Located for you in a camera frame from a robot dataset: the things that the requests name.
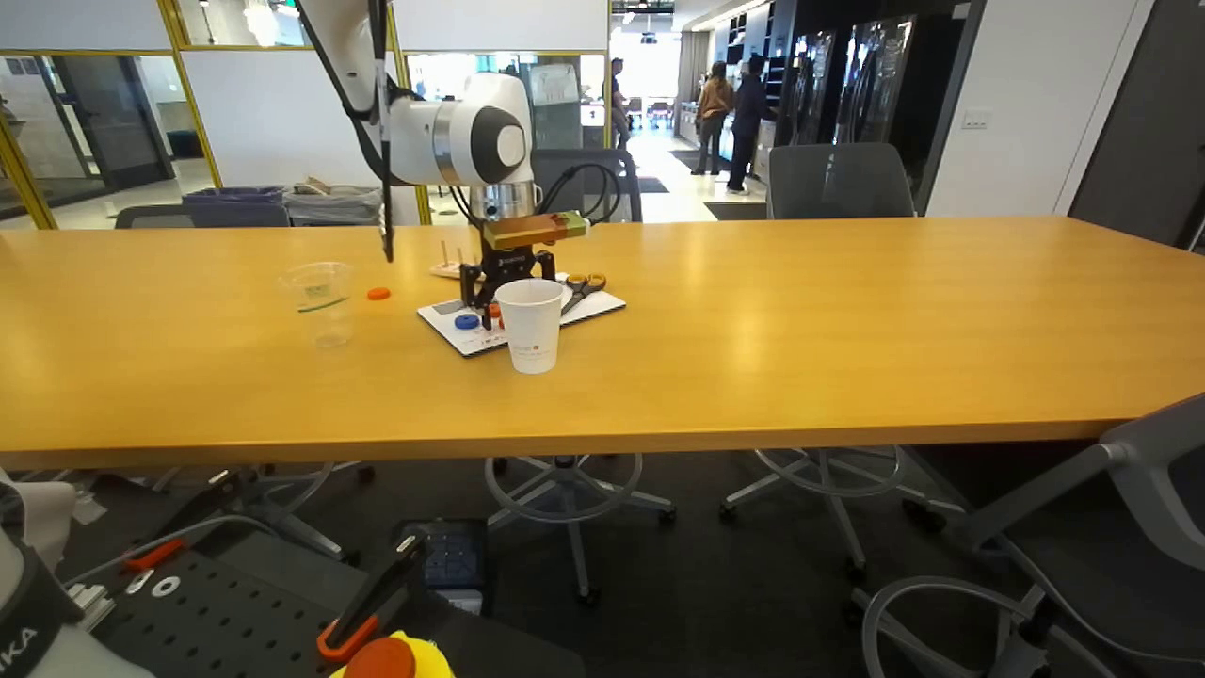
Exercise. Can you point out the grey office chair front right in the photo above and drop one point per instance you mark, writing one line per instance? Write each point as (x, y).
(1110, 535)

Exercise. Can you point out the white paper cup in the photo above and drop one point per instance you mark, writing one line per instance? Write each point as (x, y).
(532, 320)

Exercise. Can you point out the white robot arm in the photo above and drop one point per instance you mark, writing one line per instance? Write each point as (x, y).
(471, 141)

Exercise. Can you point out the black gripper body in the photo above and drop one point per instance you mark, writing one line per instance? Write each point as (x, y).
(502, 265)

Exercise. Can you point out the dark office chair far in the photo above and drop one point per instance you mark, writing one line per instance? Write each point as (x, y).
(838, 182)

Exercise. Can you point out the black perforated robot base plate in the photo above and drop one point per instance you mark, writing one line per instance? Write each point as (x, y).
(238, 612)

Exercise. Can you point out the blue disc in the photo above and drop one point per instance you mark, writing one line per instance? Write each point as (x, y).
(469, 320)

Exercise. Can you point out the black handled scissors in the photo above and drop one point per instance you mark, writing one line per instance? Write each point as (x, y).
(580, 288)

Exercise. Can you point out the stool chrome base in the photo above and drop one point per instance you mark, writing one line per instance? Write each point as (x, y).
(565, 495)

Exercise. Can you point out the clear plastic cup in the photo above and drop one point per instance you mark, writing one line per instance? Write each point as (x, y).
(322, 300)

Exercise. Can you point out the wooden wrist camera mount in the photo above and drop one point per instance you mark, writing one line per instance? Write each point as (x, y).
(535, 227)

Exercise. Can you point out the yellow red emergency stop button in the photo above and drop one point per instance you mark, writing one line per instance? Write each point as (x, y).
(395, 657)

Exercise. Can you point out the black orange clamp tool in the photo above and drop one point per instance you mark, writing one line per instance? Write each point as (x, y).
(361, 615)

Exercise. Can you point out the orange disc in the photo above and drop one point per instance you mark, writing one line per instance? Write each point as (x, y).
(379, 295)

